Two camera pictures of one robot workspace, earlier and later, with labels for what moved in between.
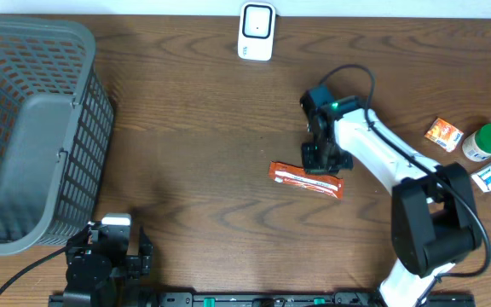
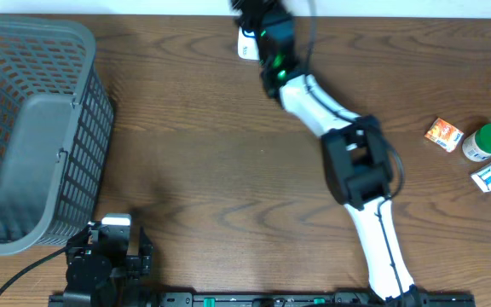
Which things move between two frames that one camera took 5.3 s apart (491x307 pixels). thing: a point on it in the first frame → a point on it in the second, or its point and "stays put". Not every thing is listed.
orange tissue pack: x=444 y=135 stays put
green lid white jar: x=488 y=140 stays put
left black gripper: x=135 y=264 stays put
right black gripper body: x=329 y=153 → x=257 y=25
